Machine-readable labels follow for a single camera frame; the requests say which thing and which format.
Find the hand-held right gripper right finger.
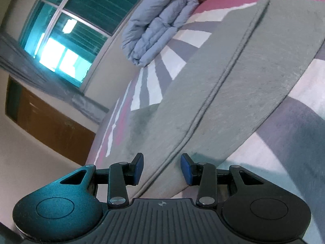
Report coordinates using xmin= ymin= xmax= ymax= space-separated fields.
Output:
xmin=180 ymin=154 xmax=264 ymax=207

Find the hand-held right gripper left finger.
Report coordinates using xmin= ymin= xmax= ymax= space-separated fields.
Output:
xmin=60 ymin=153 xmax=144 ymax=208

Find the grey towel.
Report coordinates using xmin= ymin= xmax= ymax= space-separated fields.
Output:
xmin=109 ymin=0 xmax=325 ymax=199

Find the brown wooden door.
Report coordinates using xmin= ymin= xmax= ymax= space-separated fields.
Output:
xmin=5 ymin=76 xmax=96 ymax=166

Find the striped bed sheet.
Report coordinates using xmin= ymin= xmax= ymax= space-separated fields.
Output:
xmin=86 ymin=0 xmax=325 ymax=234

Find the grey curtain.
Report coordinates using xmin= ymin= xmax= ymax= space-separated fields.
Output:
xmin=0 ymin=34 xmax=109 ymax=125

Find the blue-grey folded quilt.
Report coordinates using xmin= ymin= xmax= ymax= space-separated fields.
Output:
xmin=121 ymin=0 xmax=200 ymax=68

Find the window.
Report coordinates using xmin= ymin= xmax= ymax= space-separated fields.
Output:
xmin=19 ymin=0 xmax=153 ymax=89

